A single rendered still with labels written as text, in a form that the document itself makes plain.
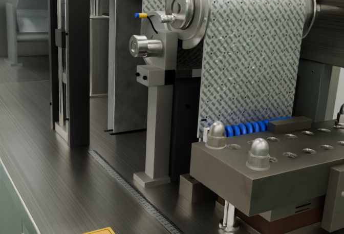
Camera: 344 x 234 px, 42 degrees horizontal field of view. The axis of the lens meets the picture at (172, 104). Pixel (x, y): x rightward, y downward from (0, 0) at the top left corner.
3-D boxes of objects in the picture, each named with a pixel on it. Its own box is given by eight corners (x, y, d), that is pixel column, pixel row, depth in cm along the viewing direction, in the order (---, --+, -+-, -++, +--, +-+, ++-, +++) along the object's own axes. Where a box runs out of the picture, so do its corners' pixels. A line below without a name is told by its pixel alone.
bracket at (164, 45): (131, 178, 91) (135, 29, 83) (158, 173, 94) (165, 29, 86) (142, 189, 87) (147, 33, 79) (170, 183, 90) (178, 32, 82)
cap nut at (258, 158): (240, 163, 69) (243, 135, 67) (258, 159, 70) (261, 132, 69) (256, 172, 66) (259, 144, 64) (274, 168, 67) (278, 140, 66)
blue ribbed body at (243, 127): (203, 143, 82) (205, 125, 81) (287, 129, 93) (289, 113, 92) (215, 149, 79) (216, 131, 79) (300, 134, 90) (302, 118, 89)
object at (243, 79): (196, 137, 82) (203, 37, 77) (288, 122, 94) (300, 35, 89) (198, 137, 82) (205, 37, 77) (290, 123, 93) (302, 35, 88)
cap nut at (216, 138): (200, 144, 76) (202, 119, 75) (218, 141, 78) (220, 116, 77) (213, 151, 73) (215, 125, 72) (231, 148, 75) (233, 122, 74)
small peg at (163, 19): (162, 16, 78) (161, 24, 79) (176, 16, 79) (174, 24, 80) (158, 14, 79) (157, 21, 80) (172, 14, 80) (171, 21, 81)
